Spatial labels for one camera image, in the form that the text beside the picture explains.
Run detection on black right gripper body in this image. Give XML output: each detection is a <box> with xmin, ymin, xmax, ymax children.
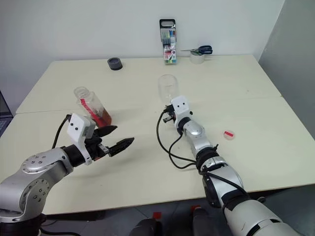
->
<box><xmin>163</xmin><ymin>108</ymin><xmax>177</xmax><ymax>124</ymax></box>

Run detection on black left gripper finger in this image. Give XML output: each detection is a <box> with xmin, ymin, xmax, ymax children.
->
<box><xmin>108</xmin><ymin>137</ymin><xmax>135</xmax><ymax>157</ymax></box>
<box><xmin>94</xmin><ymin>125</ymin><xmax>118</xmax><ymax>137</ymax></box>

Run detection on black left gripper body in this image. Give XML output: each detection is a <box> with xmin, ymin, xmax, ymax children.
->
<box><xmin>85</xmin><ymin>129</ymin><xmax>110</xmax><ymax>161</ymax></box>

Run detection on marker pen pack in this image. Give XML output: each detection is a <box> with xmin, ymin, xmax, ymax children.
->
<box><xmin>158</xmin><ymin>18</ymin><xmax>178</xmax><ymax>65</ymax></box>

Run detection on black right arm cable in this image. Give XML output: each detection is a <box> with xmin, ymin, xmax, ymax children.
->
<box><xmin>156</xmin><ymin>111</ymin><xmax>205</xmax><ymax>173</ymax></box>

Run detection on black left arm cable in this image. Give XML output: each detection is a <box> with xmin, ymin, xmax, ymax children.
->
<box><xmin>51</xmin><ymin>114</ymin><xmax>72</xmax><ymax>149</ymax></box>

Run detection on dark grey laptop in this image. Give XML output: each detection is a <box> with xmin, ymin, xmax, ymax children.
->
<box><xmin>0</xmin><ymin>89</ymin><xmax>13</xmax><ymax>139</ymax></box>

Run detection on black cable under table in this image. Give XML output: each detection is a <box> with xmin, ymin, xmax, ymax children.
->
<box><xmin>38</xmin><ymin>213</ymin><xmax>82</xmax><ymax>236</ymax></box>

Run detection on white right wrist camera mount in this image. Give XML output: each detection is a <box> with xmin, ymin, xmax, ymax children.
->
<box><xmin>170</xmin><ymin>95</ymin><xmax>192</xmax><ymax>129</ymax></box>

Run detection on blue handled scissors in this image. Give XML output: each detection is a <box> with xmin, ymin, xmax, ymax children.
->
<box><xmin>180</xmin><ymin>44</ymin><xmax>214</xmax><ymax>55</ymax></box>

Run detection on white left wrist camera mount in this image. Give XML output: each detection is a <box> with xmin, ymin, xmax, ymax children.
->
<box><xmin>66</xmin><ymin>113</ymin><xmax>97</xmax><ymax>166</ymax></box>

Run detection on dark rounded shape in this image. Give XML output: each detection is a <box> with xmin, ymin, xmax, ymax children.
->
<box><xmin>128</xmin><ymin>217</ymin><xmax>161</xmax><ymax>236</ymax></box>
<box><xmin>192</xmin><ymin>207</ymin><xmax>215</xmax><ymax>236</ymax></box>

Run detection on bottle with red liquid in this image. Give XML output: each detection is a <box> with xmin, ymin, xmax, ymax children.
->
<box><xmin>73</xmin><ymin>86</ymin><xmax>113</xmax><ymax>128</ymax></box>

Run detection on white tape roll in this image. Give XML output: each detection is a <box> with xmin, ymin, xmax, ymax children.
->
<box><xmin>189</xmin><ymin>51</ymin><xmax>205</xmax><ymax>65</ymax></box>

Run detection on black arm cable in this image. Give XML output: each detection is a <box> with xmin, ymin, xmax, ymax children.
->
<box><xmin>156</xmin><ymin>111</ymin><xmax>205</xmax><ymax>173</ymax></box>
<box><xmin>51</xmin><ymin>114</ymin><xmax>72</xmax><ymax>149</ymax></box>

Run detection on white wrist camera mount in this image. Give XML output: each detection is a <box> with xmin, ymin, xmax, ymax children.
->
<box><xmin>66</xmin><ymin>113</ymin><xmax>97</xmax><ymax>166</ymax></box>
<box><xmin>170</xmin><ymin>95</ymin><xmax>192</xmax><ymax>129</ymax></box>

